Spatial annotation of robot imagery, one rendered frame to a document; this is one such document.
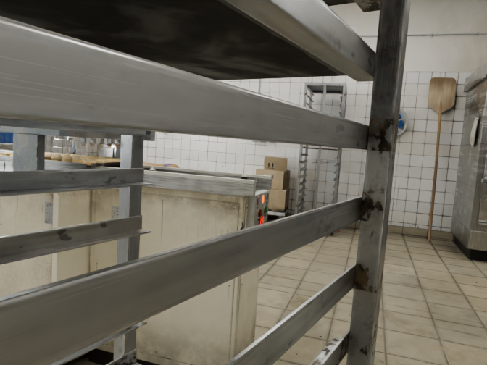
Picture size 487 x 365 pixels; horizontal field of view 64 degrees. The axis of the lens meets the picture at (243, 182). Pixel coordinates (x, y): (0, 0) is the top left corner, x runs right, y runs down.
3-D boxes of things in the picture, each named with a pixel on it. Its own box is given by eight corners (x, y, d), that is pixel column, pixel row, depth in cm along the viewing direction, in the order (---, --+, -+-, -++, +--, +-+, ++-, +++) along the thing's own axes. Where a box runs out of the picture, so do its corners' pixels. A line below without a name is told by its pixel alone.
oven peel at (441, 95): (415, 240, 483) (430, 76, 489) (414, 240, 487) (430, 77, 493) (442, 243, 474) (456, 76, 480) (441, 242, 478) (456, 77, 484)
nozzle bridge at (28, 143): (-9, 176, 159) (-8, 91, 156) (103, 169, 229) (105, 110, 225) (58, 183, 150) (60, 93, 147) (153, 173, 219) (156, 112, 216)
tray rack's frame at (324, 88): (298, 220, 546) (309, 90, 529) (336, 224, 533) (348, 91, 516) (292, 229, 484) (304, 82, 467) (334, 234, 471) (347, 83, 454)
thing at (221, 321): (84, 364, 177) (89, 166, 168) (127, 332, 209) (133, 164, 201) (231, 403, 157) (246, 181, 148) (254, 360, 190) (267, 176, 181)
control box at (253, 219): (245, 229, 155) (247, 194, 154) (259, 219, 178) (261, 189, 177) (254, 230, 154) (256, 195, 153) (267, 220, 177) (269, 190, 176)
